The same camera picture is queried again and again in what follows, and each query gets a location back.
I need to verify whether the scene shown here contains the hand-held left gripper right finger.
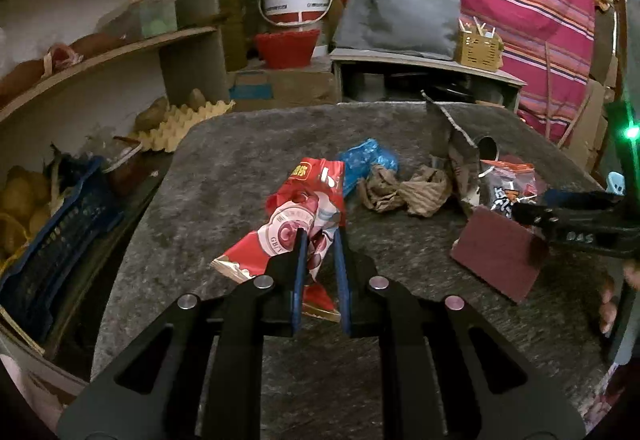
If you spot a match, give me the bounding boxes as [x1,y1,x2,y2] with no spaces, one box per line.
[332,227,586,440]

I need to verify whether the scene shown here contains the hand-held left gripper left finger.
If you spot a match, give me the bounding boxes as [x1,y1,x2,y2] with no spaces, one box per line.
[56,227,308,440]

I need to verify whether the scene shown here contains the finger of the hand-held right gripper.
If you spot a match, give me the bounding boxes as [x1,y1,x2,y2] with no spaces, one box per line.
[511,201,631,261]
[542,189,623,211]

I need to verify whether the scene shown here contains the red snack wrapper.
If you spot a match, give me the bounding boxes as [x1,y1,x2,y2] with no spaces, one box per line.
[210,159,347,323]

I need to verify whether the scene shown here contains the clear snack bag orange label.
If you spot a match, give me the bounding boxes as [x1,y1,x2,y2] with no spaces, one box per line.
[480,159,543,221]

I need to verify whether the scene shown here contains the dark red scouring pad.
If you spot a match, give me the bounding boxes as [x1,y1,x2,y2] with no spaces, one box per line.
[450,206,548,305]

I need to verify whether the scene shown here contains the brown paper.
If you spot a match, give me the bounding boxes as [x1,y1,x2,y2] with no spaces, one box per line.
[357,164,453,217]

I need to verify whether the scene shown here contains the person's right hand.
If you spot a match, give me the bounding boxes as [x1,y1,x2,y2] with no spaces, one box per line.
[599,259,640,337]

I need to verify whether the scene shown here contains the cardboard sheets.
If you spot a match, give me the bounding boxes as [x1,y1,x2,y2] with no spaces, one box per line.
[565,35,618,171]

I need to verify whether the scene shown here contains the blue plastic wrapper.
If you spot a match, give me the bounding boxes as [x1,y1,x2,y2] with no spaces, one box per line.
[337,137,400,196]

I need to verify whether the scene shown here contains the yellow basket with sticks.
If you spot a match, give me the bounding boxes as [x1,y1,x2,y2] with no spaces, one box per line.
[459,18,505,72]

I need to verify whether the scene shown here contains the yellow egg tray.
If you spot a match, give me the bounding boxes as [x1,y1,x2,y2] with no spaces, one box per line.
[137,99,236,153]

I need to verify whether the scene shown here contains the cardboard box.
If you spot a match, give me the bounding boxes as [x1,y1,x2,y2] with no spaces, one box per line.
[227,65,341,106]

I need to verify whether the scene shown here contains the small wooden cabinet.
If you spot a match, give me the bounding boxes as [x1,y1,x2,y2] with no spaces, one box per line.
[329,48,528,113]

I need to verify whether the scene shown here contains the large potato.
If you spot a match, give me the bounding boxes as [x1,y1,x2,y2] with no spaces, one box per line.
[134,96,169,132]

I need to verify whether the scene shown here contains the red plastic basket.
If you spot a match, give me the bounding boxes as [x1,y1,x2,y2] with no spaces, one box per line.
[254,29,321,70]

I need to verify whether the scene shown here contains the blue plastic crate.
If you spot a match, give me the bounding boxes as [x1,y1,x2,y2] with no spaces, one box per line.
[0,157,123,343]

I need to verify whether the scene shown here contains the wooden shelf unit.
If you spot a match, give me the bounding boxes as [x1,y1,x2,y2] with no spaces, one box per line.
[0,0,232,391]

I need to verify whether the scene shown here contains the grey cushion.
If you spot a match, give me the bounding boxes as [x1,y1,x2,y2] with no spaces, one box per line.
[332,0,462,61]

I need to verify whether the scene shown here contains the bag of potatoes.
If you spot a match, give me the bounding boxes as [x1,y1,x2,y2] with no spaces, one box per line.
[0,165,53,266]

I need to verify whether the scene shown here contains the clear plastic container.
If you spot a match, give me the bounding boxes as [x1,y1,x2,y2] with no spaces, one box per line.
[136,0,179,40]

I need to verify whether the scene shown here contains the sweet potatoes in bag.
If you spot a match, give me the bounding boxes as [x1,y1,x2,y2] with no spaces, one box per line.
[0,33,127,96]

